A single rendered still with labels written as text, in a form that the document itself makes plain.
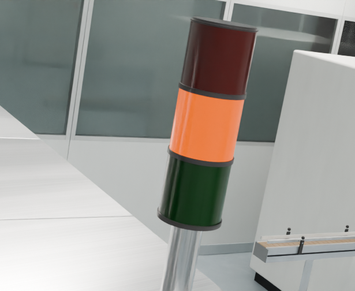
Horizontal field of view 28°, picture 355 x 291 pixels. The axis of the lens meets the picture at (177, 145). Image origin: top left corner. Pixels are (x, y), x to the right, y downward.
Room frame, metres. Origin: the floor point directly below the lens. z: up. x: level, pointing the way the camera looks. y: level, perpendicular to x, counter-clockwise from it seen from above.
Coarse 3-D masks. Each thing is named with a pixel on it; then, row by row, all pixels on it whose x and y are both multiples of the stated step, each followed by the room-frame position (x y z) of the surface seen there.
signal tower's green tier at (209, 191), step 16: (176, 160) 0.51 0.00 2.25; (176, 176) 0.51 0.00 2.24; (192, 176) 0.51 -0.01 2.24; (208, 176) 0.51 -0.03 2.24; (224, 176) 0.52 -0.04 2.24; (176, 192) 0.51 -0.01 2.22; (192, 192) 0.51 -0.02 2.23; (208, 192) 0.51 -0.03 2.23; (224, 192) 0.52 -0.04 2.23; (160, 208) 0.52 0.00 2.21; (176, 208) 0.51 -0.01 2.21; (192, 208) 0.51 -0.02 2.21; (208, 208) 0.51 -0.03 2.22; (192, 224) 0.51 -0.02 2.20; (208, 224) 0.51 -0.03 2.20
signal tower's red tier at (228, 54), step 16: (192, 32) 0.52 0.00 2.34; (208, 32) 0.51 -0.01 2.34; (224, 32) 0.51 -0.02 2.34; (240, 32) 0.51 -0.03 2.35; (256, 32) 0.52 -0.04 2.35; (192, 48) 0.52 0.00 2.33; (208, 48) 0.51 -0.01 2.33; (224, 48) 0.51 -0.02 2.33; (240, 48) 0.51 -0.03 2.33; (192, 64) 0.51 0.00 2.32; (208, 64) 0.51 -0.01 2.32; (224, 64) 0.51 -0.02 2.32; (240, 64) 0.51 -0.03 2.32; (192, 80) 0.51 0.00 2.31; (208, 80) 0.51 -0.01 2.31; (224, 80) 0.51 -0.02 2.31; (240, 80) 0.51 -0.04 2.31
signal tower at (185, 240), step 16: (208, 96) 0.51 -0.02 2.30; (224, 96) 0.51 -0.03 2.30; (240, 96) 0.52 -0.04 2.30; (192, 160) 0.51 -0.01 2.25; (176, 224) 0.51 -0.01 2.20; (176, 240) 0.52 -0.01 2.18; (192, 240) 0.52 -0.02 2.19; (176, 256) 0.52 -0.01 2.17; (192, 256) 0.52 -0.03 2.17; (176, 272) 0.52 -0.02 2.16; (192, 272) 0.52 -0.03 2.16; (160, 288) 0.53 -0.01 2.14; (176, 288) 0.52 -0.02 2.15
